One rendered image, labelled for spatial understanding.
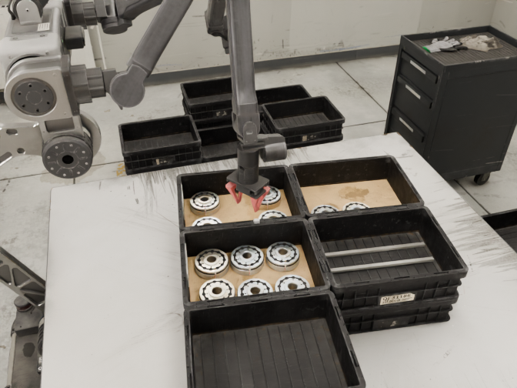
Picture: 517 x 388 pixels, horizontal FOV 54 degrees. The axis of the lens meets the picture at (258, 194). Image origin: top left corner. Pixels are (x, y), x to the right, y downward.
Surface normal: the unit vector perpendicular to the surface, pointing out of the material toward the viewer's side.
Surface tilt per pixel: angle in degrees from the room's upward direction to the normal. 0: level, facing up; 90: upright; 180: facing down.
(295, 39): 90
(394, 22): 90
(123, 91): 71
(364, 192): 0
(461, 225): 0
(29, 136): 90
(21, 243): 0
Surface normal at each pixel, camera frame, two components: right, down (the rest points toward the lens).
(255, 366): 0.00, -0.79
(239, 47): 0.21, 0.30
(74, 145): 0.28, 0.59
